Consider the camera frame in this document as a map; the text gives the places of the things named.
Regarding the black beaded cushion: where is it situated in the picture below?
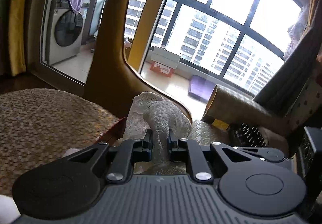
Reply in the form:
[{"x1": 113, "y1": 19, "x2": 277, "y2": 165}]
[{"x1": 231, "y1": 124, "x2": 267, "y2": 148}]

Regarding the red crate with white panel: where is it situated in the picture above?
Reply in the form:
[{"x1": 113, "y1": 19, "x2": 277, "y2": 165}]
[{"x1": 150, "y1": 46, "x2": 181, "y2": 77}]

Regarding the white front-load washing machine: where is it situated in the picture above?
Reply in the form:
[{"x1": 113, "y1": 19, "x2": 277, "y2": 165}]
[{"x1": 46, "y1": 0, "x2": 90, "y2": 65}]

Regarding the purple floor mat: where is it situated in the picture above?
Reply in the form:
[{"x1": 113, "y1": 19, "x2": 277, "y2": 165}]
[{"x1": 188, "y1": 75, "x2": 215, "y2": 103}]

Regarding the beige patterned sofa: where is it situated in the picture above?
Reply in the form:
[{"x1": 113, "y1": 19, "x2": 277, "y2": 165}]
[{"x1": 189, "y1": 25, "x2": 321, "y2": 152}]

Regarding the patterned lace tablecloth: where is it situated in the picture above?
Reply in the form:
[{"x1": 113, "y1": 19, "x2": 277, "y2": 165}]
[{"x1": 1, "y1": 89, "x2": 118, "y2": 196}]

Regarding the red rectangular storage box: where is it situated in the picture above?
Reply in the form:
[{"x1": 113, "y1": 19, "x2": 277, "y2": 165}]
[{"x1": 96, "y1": 118, "x2": 127, "y2": 145}]

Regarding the yellow curtain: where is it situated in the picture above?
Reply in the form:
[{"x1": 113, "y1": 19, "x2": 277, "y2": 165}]
[{"x1": 8, "y1": 0, "x2": 26, "y2": 76}]

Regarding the brown giraffe shaped chair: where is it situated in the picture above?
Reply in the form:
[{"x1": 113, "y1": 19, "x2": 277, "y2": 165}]
[{"x1": 84, "y1": 0, "x2": 192, "y2": 119}]

